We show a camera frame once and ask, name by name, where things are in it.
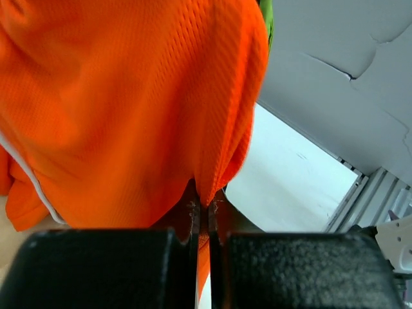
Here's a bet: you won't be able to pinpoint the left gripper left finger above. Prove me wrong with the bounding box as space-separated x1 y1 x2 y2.
152 180 201 308

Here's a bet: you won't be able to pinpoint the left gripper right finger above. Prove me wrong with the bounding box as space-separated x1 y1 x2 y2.
208 189 263 308

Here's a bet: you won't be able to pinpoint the orange mesh shorts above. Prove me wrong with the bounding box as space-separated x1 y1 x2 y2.
1 1 268 308

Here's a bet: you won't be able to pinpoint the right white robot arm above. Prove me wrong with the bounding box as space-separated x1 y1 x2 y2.
348 211 411 280

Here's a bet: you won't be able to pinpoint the lime green shorts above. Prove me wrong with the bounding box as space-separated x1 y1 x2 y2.
258 0 274 50

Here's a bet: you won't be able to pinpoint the aluminium mounting rail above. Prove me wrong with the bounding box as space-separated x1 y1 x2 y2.
324 168 411 232

